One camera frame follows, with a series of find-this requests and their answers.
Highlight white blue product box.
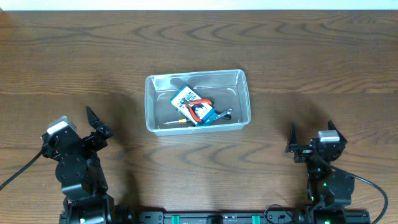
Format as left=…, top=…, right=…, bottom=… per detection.
left=170, top=85, right=216, bottom=126

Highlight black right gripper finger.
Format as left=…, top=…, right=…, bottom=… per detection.
left=287, top=123, right=297, bottom=146
left=328, top=120, right=348, bottom=144

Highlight clear plastic container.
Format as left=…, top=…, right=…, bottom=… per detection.
left=145, top=69, right=251, bottom=136

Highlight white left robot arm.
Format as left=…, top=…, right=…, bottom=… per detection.
left=42, top=106, right=134, bottom=223

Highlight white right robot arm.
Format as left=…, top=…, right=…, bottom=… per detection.
left=285, top=121, right=354, bottom=223

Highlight small black claw hammer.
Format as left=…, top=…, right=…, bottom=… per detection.
left=223, top=114, right=231, bottom=120

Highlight red handled pliers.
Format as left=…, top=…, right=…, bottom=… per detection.
left=181, top=98, right=213, bottom=124

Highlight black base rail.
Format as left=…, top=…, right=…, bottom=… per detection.
left=58, top=203, right=371, bottom=224

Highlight silver ring wrench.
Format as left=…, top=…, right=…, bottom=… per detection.
left=214, top=108, right=233, bottom=121

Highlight yellow black screwdriver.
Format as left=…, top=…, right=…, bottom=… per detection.
left=164, top=118, right=189, bottom=124

